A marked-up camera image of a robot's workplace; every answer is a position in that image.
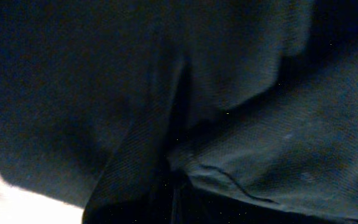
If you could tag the black t-shirt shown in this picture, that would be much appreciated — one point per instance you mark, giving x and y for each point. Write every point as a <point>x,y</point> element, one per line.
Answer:
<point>183,111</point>

